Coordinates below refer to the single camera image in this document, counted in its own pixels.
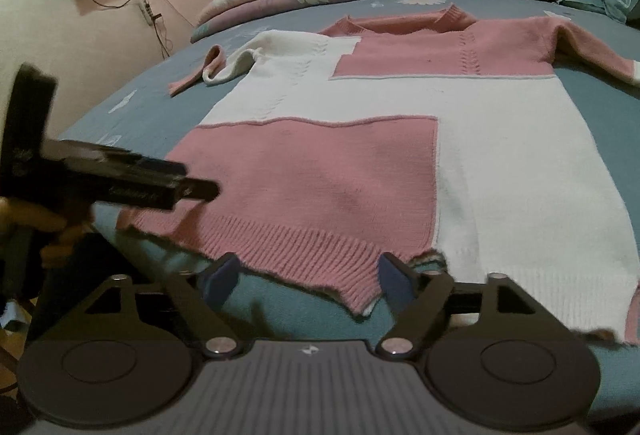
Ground person's left hand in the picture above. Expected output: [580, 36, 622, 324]
[1, 197, 94, 267]

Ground pink and white knit sweater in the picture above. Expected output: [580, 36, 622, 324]
[118, 6, 639, 337]

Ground teal floral bed sheet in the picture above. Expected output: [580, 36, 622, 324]
[61, 0, 639, 420]

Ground wall power cables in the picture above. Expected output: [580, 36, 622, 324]
[86, 0, 199, 62]

